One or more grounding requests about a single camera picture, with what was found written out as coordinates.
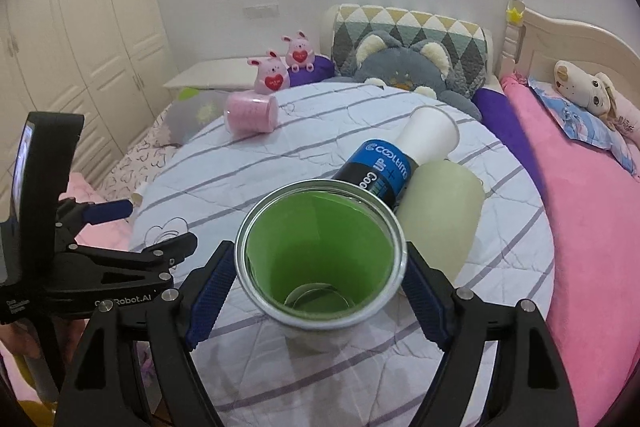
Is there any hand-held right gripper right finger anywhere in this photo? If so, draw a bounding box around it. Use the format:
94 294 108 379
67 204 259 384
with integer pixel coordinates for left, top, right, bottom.
399 241 581 427

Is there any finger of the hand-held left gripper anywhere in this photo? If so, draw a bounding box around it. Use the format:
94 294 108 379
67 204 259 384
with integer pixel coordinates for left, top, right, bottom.
56 198 137 239
65 232 198 289

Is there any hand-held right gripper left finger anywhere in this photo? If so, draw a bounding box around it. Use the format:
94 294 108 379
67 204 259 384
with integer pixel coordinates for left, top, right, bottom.
55 239 237 427

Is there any pale green translucent cup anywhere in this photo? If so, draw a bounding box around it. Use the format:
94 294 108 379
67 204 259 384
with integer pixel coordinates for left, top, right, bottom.
397 158 486 284

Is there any grey translucent cup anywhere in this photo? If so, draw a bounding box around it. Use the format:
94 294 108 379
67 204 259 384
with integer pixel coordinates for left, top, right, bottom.
167 87 232 146

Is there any white paper cup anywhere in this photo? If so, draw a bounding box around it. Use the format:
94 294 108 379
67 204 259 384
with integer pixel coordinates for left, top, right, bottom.
395 106 461 168

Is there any pink cup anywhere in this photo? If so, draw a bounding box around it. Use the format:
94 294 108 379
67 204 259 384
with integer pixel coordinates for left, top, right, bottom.
223 91 280 139

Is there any heart printed sheet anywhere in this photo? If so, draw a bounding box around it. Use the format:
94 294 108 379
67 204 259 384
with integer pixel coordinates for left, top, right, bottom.
97 102 182 204

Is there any cream wardrobe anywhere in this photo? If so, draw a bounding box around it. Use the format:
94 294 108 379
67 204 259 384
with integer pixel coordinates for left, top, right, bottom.
0 0 177 190

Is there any pink fleece blanket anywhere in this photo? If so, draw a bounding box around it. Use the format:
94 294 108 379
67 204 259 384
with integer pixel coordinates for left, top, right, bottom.
500 74 640 427

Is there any purple cushion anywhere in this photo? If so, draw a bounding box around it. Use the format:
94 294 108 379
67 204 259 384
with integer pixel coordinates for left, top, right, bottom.
471 87 551 208
287 54 335 87

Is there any white striped quilt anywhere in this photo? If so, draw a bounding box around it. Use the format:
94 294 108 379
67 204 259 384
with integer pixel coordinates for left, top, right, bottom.
127 80 557 427

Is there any large pink plush toy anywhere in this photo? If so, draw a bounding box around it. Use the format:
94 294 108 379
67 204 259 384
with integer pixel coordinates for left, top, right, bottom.
247 50 291 96

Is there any grey plush cat cushion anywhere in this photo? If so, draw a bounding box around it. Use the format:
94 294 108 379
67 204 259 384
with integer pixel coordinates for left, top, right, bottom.
332 31 489 122

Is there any blue printed pillow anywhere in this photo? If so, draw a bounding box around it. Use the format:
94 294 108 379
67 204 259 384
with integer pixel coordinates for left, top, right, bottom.
527 76 640 182

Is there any small pink plush toy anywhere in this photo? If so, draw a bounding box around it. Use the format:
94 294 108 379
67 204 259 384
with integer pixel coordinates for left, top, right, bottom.
281 31 316 73

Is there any white plush dog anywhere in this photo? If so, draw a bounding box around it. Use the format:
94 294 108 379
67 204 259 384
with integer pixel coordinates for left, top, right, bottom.
552 60 640 134

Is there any diamond patterned pillow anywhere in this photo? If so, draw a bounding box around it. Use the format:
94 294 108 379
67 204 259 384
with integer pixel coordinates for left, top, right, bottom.
330 4 494 82

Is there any cream wooden headboard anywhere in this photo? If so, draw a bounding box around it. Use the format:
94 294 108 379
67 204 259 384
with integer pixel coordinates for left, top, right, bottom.
501 0 640 108

